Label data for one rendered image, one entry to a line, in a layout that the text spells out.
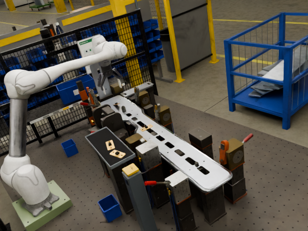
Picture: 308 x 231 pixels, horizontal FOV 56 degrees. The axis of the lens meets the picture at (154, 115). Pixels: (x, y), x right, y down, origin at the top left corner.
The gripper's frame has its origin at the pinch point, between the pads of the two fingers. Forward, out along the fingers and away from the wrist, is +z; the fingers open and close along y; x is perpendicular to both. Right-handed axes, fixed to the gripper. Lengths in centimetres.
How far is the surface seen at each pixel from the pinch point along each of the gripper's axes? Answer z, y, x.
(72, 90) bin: 2.7, -22.4, 35.9
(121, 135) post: 4, -21, -58
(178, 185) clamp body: 10, -18, -109
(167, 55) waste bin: 82, 193, 239
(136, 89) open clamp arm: 4.6, 16.1, -7.0
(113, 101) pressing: 14.7, 1.6, 11.7
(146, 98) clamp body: 14.7, 21.9, -8.6
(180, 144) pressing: 14, 5, -78
